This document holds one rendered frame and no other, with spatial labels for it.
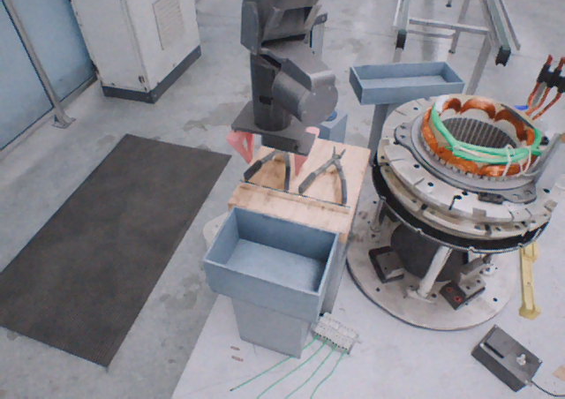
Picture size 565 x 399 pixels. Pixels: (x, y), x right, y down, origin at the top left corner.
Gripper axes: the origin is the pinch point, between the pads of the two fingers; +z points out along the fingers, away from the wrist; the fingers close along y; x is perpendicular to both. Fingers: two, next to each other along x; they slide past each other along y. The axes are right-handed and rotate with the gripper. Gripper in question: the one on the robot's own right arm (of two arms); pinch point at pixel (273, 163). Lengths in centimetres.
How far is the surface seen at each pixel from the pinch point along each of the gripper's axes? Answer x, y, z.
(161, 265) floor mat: 26, -66, 110
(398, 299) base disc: -1.7, 27.0, 28.1
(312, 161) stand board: 5.3, 5.3, 2.5
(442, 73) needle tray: 51, 27, 6
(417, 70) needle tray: 49, 20, 5
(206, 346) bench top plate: -21.9, -6.4, 30.5
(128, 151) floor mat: 90, -129, 114
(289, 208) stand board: -6.3, 4.7, 2.1
